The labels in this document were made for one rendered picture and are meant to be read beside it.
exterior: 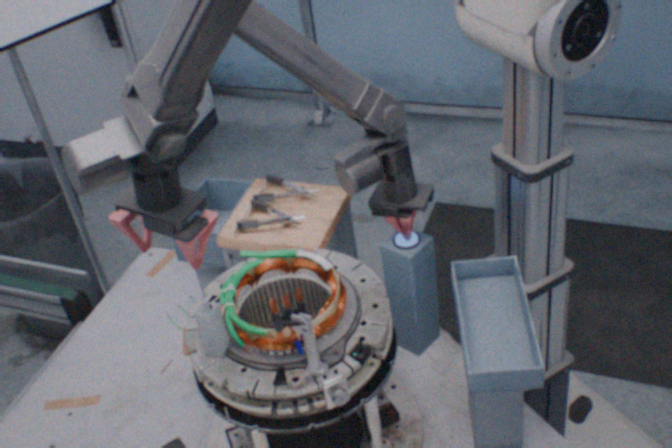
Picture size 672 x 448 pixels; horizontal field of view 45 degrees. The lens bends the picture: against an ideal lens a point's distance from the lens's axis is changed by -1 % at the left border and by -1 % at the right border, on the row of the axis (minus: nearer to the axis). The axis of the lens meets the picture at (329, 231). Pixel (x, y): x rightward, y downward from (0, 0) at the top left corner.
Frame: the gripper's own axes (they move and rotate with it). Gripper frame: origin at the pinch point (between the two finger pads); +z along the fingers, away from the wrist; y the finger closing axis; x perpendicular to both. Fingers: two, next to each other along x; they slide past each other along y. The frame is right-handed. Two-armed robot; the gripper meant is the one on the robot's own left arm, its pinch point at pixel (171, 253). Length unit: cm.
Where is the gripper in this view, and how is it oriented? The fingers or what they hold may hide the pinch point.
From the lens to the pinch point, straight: 110.2
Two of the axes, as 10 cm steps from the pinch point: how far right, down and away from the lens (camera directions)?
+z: 0.3, 7.8, 6.3
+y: 8.9, 2.6, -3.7
